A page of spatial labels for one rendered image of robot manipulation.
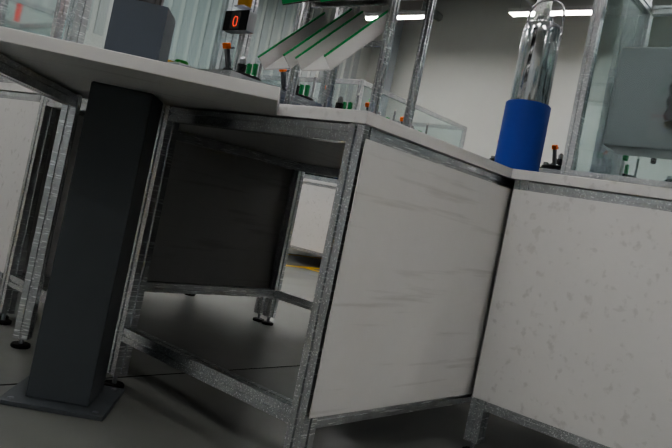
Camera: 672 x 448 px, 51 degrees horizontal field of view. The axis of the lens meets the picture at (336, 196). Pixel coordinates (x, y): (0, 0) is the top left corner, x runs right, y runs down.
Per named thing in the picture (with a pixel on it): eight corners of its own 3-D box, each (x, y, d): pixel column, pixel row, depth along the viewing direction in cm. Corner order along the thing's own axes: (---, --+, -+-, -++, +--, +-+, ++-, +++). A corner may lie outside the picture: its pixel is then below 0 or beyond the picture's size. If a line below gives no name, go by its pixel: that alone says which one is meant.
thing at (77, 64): (-68, 26, 139) (-64, 11, 140) (65, 92, 229) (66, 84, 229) (277, 100, 146) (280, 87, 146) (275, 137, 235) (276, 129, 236)
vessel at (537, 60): (539, 100, 235) (561, -9, 236) (501, 98, 244) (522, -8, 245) (555, 110, 246) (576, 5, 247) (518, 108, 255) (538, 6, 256)
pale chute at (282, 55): (290, 69, 193) (283, 54, 191) (264, 70, 203) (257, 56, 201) (357, 22, 206) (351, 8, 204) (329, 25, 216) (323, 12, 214)
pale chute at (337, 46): (331, 70, 183) (324, 55, 181) (301, 71, 193) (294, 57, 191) (398, 21, 196) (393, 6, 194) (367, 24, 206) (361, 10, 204)
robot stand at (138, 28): (98, 70, 179) (114, -6, 180) (111, 79, 193) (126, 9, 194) (153, 82, 181) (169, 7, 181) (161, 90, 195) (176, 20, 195)
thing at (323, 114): (365, 123, 154) (368, 110, 154) (37, 92, 250) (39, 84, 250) (588, 207, 262) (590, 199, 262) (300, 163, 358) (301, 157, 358)
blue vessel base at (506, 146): (524, 178, 234) (540, 100, 234) (483, 173, 244) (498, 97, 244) (543, 186, 246) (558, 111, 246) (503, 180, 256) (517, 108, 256)
